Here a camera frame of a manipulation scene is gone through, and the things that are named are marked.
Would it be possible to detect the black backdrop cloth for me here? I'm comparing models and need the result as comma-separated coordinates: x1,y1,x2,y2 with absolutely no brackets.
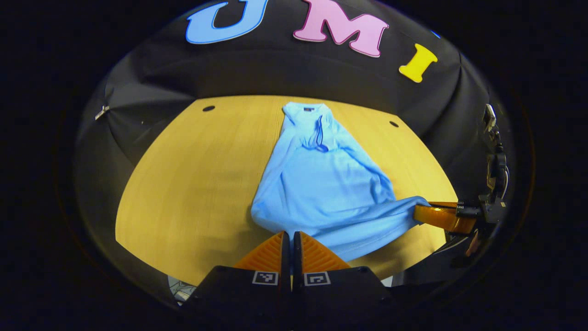
73,0,515,285

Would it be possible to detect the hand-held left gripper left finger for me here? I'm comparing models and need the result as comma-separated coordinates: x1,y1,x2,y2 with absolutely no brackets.
184,231,292,320

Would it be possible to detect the light blue T-shirt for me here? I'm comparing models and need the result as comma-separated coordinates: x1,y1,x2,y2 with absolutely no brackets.
250,102,431,263

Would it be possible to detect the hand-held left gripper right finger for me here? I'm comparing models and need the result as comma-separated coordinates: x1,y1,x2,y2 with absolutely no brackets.
293,231,396,320

